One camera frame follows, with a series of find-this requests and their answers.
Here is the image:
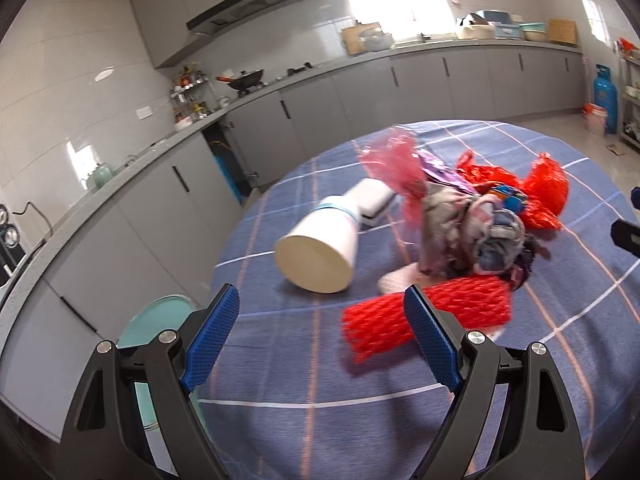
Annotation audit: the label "purple wrapper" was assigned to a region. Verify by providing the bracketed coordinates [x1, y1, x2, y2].
[417, 150, 476, 196]

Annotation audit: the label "red foam net sleeve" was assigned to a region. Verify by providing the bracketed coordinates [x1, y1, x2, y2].
[341, 276, 513, 365]

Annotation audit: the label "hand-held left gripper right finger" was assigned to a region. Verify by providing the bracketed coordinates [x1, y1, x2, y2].
[402, 284, 586, 480]

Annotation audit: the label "white tissue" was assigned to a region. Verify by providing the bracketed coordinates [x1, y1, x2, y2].
[377, 262, 426, 295]

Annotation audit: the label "black power cable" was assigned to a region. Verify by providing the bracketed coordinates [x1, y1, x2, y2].
[15, 202, 53, 241]

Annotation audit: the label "wooden cutting board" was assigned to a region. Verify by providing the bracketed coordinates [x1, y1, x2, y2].
[341, 22, 383, 56]

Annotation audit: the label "blue plaid tablecloth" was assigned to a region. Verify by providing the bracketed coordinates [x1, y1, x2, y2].
[197, 120, 640, 480]

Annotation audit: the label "metal storage shelf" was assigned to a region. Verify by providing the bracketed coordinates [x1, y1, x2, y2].
[617, 37, 640, 151]

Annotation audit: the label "brown cutting board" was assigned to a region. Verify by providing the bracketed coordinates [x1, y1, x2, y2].
[547, 19, 578, 45]

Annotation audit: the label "teal dish basins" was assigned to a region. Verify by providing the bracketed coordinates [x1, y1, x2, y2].
[480, 10, 546, 42]

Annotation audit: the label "blue gas cylinder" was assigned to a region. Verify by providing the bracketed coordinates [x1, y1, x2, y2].
[593, 64, 619, 135]

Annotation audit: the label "small white box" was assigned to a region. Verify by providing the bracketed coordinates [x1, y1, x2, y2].
[345, 179, 396, 226]

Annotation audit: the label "pale pot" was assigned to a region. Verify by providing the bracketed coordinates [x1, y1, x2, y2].
[361, 29, 395, 52]

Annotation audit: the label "white paper cup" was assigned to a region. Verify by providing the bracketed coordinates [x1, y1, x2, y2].
[274, 195, 361, 295]

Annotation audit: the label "crumpled red foam net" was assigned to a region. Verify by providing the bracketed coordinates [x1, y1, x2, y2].
[457, 151, 571, 233]

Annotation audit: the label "silver microwave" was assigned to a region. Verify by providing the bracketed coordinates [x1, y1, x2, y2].
[0, 203, 31, 286]

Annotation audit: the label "grey kitchen counter cabinets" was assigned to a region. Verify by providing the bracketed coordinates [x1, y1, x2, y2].
[0, 40, 586, 441]

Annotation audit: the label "black range hood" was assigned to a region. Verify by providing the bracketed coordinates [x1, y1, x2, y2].
[186, 0, 303, 37]

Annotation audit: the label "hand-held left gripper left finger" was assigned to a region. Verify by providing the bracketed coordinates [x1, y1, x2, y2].
[55, 282, 241, 480]

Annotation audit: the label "crumpled colourful wrappers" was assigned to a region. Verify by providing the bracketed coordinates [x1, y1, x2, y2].
[417, 180, 541, 291]

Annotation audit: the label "white bucket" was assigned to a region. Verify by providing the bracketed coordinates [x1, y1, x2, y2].
[584, 103, 608, 136]

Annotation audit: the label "teal trash bin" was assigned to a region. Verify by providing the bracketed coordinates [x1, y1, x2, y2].
[117, 295, 206, 431]

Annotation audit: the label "black wok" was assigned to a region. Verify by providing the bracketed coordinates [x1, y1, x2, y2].
[216, 69, 265, 97]

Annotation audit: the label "pink plastic bag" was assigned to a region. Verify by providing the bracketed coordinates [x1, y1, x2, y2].
[359, 127, 431, 226]

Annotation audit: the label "green teapot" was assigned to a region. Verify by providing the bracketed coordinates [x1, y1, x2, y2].
[80, 161, 117, 191]

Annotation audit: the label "metal spice rack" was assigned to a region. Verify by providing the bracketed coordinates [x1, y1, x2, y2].
[170, 65, 211, 123]

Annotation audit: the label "white plastic bag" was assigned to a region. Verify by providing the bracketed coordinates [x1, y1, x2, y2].
[456, 12, 491, 40]

